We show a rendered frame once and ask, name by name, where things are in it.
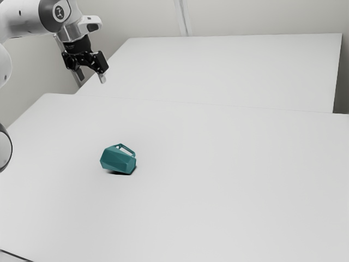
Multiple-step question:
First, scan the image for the teal faceted mug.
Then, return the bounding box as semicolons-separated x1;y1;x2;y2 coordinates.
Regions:
99;142;136;175

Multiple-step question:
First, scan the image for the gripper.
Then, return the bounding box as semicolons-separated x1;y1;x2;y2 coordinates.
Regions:
61;35;110;84

